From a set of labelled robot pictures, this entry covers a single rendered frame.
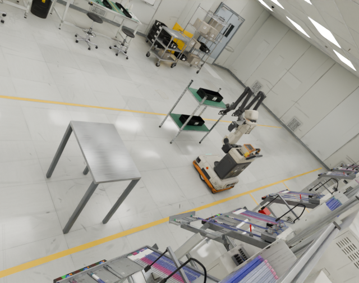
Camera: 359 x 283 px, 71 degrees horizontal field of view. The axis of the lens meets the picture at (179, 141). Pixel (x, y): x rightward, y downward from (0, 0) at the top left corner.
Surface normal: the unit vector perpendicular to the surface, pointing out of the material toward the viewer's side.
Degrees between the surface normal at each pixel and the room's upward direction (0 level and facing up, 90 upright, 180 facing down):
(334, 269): 90
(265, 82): 90
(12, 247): 0
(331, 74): 90
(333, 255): 90
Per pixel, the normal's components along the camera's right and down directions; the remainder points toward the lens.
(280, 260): -0.66, 0.00
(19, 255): 0.54, -0.69
